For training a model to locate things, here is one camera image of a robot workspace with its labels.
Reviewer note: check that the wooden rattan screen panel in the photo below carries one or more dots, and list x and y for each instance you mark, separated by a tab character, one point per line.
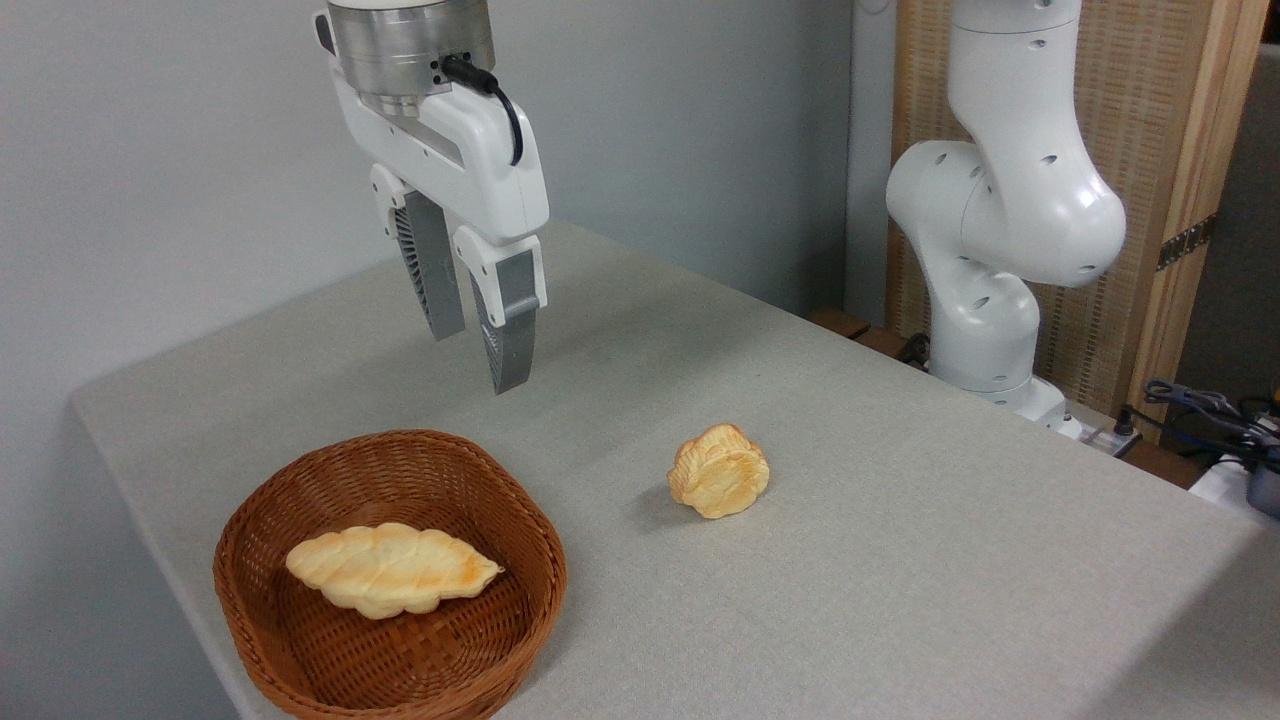
1150	120

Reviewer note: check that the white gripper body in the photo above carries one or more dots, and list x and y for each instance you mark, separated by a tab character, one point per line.
480	165

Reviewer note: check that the metal screen hinge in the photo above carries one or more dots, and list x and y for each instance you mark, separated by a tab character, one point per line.
1187	241

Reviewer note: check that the long braided bread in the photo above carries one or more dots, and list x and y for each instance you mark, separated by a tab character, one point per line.
390	570

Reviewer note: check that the grey tablecloth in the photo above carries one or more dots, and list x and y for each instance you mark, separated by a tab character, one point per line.
800	560

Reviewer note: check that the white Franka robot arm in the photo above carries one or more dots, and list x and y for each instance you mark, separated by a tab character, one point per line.
1010	210

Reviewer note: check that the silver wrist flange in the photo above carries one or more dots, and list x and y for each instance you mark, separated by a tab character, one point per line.
405	45

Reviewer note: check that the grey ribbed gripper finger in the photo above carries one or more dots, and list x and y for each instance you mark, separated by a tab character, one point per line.
435	270
512	330

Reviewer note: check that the small round bread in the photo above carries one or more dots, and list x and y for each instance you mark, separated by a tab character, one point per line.
720	475

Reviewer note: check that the black plug connector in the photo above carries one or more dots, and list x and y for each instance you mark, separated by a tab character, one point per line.
1126	422

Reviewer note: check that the brown wicker basket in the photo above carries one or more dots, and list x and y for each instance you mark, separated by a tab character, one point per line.
300	650

